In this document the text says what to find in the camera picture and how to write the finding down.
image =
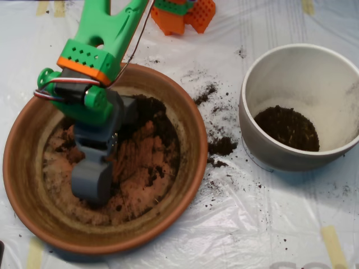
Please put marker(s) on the clear plastic sheet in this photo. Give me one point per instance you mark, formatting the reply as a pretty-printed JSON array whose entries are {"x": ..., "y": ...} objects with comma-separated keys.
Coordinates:
[{"x": 252, "y": 224}]

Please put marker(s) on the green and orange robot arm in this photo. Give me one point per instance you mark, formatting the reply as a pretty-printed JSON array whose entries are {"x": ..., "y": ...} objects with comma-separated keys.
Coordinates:
[{"x": 95, "y": 36}]

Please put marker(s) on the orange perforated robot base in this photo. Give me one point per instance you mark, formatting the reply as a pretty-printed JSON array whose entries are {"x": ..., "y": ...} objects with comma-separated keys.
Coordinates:
[{"x": 174, "y": 23}]

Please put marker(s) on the large spilled soil clump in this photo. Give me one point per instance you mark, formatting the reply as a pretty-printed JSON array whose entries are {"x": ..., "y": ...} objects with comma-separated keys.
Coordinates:
[{"x": 223, "y": 145}]

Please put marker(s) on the small spilled soil clump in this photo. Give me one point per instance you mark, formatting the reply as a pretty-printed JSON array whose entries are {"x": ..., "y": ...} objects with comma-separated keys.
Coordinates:
[{"x": 218, "y": 164}]

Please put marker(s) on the elongated spilled soil clump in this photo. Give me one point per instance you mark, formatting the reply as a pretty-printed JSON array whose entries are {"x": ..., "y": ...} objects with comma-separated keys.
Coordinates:
[{"x": 206, "y": 95}]

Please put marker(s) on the white ceramic pot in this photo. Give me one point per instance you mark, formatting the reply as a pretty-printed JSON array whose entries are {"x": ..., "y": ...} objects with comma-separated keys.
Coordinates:
[{"x": 280, "y": 162}]

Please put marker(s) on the dark object at edge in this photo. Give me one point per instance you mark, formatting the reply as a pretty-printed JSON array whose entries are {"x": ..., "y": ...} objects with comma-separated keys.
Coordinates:
[{"x": 1, "y": 250}]

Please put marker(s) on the beige masking tape strip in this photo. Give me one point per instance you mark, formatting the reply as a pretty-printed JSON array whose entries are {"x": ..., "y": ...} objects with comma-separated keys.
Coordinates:
[
  {"x": 59, "y": 8},
  {"x": 333, "y": 246},
  {"x": 308, "y": 7},
  {"x": 42, "y": 7},
  {"x": 35, "y": 255}
]

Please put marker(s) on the terracotta clay bowl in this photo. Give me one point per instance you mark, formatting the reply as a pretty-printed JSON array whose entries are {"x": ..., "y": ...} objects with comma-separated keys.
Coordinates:
[{"x": 112, "y": 242}]

